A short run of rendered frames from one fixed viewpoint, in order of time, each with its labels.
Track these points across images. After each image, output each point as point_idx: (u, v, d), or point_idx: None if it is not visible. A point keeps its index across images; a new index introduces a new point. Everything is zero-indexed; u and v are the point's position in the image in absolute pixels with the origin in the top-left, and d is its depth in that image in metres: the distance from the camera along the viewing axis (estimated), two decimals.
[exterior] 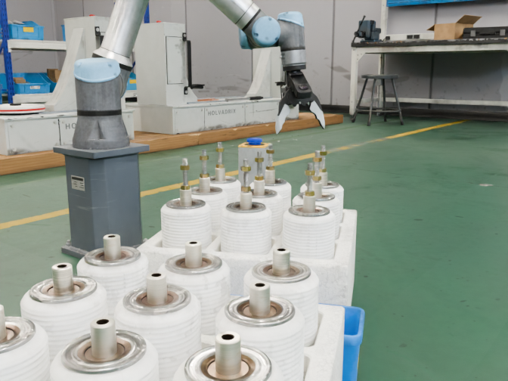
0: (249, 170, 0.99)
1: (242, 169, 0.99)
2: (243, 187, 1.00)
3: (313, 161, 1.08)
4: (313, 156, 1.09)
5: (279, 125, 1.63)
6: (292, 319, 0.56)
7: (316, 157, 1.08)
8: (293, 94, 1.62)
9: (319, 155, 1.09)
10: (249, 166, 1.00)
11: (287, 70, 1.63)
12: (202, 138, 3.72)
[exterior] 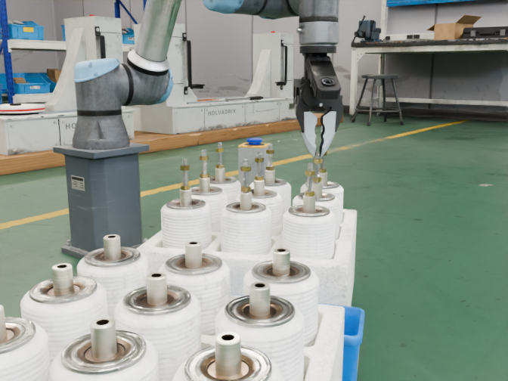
0: (249, 170, 0.99)
1: (242, 169, 0.99)
2: (243, 187, 1.00)
3: (317, 161, 1.10)
4: (319, 158, 1.09)
5: (311, 144, 1.07)
6: (292, 320, 0.56)
7: (315, 158, 1.09)
8: (312, 90, 1.04)
9: (317, 156, 1.08)
10: (249, 166, 1.00)
11: (307, 53, 1.05)
12: (202, 138, 3.72)
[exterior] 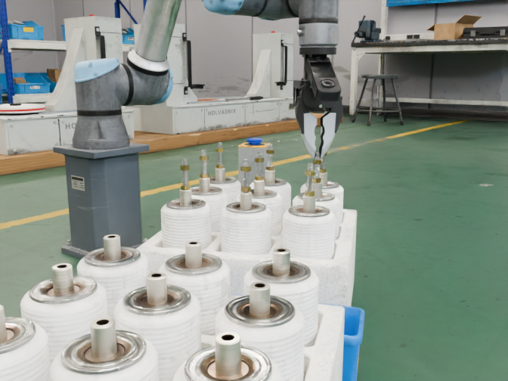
0: (249, 170, 0.99)
1: (242, 169, 0.99)
2: (243, 187, 1.00)
3: (320, 163, 1.08)
4: (317, 159, 1.08)
5: (311, 145, 1.07)
6: (292, 320, 0.56)
7: (320, 159, 1.09)
8: (312, 91, 1.04)
9: (316, 156, 1.09)
10: (249, 166, 1.00)
11: (306, 54, 1.05)
12: (202, 138, 3.72)
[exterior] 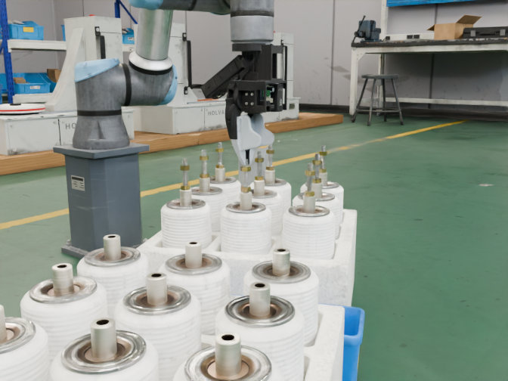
0: (249, 170, 0.99)
1: (242, 169, 0.99)
2: (243, 187, 1.00)
3: (320, 163, 1.09)
4: (320, 159, 1.09)
5: None
6: (292, 320, 0.56)
7: None
8: None
9: (315, 158, 1.08)
10: (249, 166, 1.00)
11: None
12: (202, 138, 3.72)
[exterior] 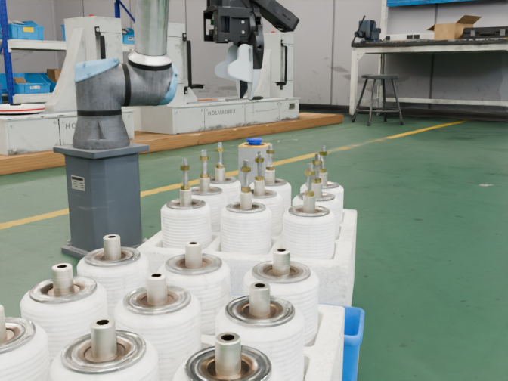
0: (247, 169, 1.01)
1: (251, 169, 1.00)
2: (250, 187, 1.01)
3: (320, 163, 1.09)
4: (320, 159, 1.09)
5: (258, 83, 0.95)
6: (292, 320, 0.56)
7: None
8: (258, 22, 0.94)
9: (315, 158, 1.08)
10: None
11: None
12: (202, 138, 3.72)
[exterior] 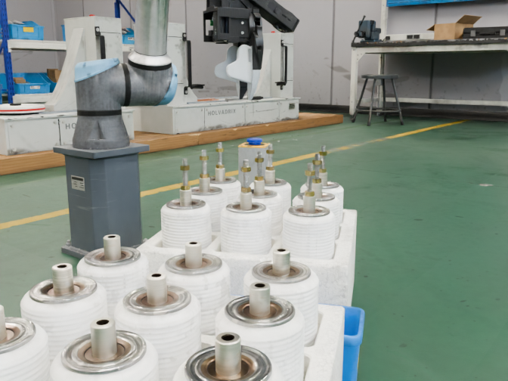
0: (247, 169, 1.01)
1: (251, 169, 1.00)
2: (250, 187, 1.01)
3: (320, 163, 1.09)
4: (320, 159, 1.09)
5: (257, 84, 0.95)
6: (292, 320, 0.56)
7: None
8: (258, 23, 0.94)
9: (315, 158, 1.08)
10: None
11: None
12: (202, 138, 3.72)
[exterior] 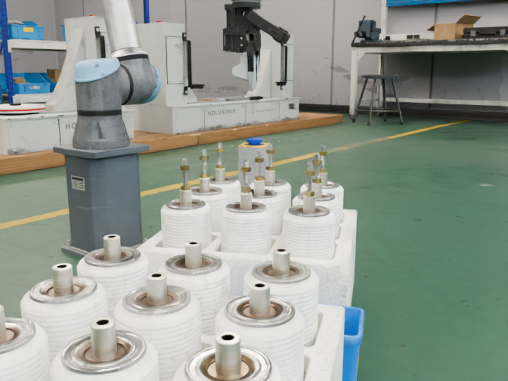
0: (247, 169, 1.01)
1: (251, 169, 1.00)
2: (250, 187, 1.01)
3: (320, 163, 1.09)
4: (320, 159, 1.09)
5: (255, 80, 1.36)
6: (292, 320, 0.56)
7: None
8: (256, 37, 1.33)
9: (315, 158, 1.08)
10: None
11: (246, 7, 1.32)
12: (202, 138, 3.72)
